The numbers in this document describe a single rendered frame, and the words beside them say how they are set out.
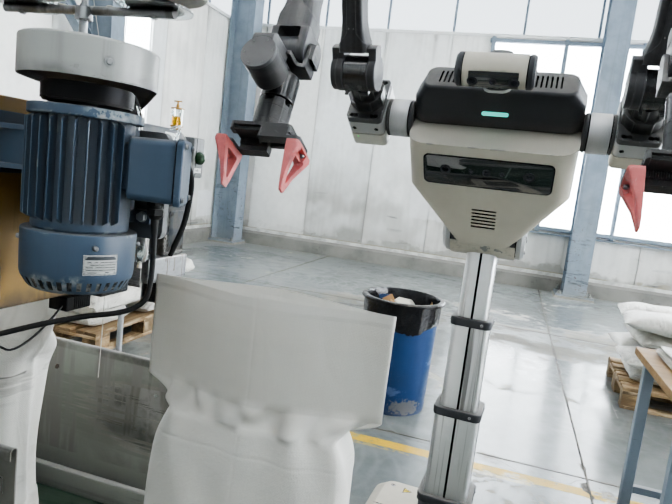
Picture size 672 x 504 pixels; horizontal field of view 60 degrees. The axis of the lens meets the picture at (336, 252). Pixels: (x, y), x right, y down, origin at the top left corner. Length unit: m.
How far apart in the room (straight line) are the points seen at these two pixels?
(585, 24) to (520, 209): 7.99
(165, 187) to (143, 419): 1.01
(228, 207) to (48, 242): 9.07
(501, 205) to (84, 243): 0.97
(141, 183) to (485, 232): 0.95
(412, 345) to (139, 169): 2.59
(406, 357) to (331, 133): 6.60
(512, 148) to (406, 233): 7.83
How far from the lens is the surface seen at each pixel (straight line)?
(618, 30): 8.91
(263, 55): 0.92
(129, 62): 0.82
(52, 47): 0.82
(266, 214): 9.85
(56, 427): 1.92
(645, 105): 1.28
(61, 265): 0.83
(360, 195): 9.31
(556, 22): 9.37
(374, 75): 1.32
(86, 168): 0.82
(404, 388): 3.34
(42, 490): 1.82
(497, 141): 1.39
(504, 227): 1.50
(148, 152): 0.82
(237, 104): 9.89
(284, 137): 0.90
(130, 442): 1.78
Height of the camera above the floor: 1.28
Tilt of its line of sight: 7 degrees down
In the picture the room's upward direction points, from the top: 7 degrees clockwise
